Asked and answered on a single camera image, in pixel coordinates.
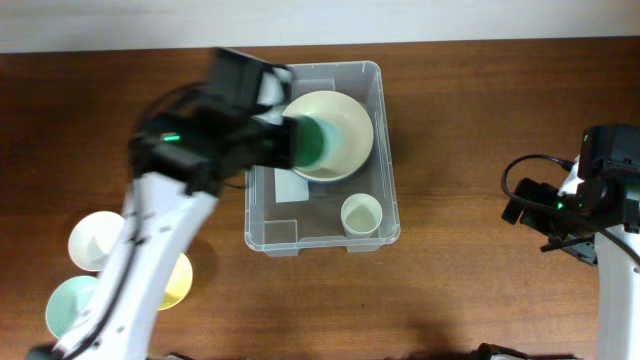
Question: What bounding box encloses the cream cup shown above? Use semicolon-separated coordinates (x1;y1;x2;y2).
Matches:
340;193;383;239

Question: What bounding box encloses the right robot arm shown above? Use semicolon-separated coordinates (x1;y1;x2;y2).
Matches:
501;124;639;359

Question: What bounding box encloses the white small bowl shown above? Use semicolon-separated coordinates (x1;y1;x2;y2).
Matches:
68;211;124;272

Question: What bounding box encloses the dark blue bowl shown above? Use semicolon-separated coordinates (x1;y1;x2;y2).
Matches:
291;168;363;184

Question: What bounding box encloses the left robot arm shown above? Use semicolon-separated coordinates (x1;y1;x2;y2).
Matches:
27;83;296;359

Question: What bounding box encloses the clear plastic storage bin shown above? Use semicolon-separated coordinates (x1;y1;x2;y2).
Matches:
244;61;401;257

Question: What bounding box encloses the mint green cup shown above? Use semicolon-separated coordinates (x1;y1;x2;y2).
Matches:
294;116;343;169

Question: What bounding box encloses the mint green small bowl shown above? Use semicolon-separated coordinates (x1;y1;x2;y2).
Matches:
45;275;98;338

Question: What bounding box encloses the yellow small bowl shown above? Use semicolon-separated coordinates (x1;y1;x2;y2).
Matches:
158;253;193;311

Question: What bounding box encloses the cream bowl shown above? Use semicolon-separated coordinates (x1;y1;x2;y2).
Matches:
283;91;374;177

